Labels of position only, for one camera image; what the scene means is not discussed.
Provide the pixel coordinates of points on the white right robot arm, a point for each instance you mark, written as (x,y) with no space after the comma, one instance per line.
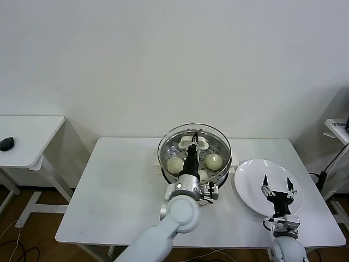
(289,248)

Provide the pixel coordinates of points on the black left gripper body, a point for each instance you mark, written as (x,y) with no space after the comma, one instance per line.
(191,163)

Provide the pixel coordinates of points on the round glass pot lid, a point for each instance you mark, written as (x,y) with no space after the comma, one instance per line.
(185,142)

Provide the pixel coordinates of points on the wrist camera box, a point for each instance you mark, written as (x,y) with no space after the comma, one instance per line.
(214,191)
(291,223)

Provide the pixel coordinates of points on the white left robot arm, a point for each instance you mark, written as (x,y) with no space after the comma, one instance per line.
(180,215)

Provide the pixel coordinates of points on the white steamed baozi bun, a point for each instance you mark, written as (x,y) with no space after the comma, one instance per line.
(174,165)
(213,161)
(204,176)

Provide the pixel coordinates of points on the printed white paper label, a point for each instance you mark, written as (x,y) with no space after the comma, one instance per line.
(338,124)

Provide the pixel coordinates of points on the perforated steel steamer basket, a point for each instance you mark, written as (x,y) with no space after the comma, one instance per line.
(222,178)

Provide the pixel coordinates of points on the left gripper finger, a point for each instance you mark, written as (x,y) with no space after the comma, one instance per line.
(195,139)

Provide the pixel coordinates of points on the white table with label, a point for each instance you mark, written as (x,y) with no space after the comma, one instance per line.
(340,136)

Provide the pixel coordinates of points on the white electric cooker pot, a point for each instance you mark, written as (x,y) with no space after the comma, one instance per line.
(156,163)

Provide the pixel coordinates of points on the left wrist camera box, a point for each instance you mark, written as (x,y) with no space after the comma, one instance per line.
(214,191)

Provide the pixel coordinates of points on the black computer mouse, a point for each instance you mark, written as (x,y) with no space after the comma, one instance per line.
(6,144)

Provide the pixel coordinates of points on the black screen device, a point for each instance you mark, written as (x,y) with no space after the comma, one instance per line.
(347,121)

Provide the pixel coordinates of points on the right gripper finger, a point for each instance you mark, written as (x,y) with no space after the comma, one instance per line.
(289,184)
(265,182)

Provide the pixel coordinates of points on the white side table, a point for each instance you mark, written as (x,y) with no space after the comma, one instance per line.
(27,136)

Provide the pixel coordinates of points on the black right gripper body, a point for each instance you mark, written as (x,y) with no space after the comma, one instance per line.
(280,202)

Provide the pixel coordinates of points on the round white plate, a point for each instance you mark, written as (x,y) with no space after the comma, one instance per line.
(251,177)

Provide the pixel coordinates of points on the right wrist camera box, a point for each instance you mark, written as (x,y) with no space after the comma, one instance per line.
(291,223)

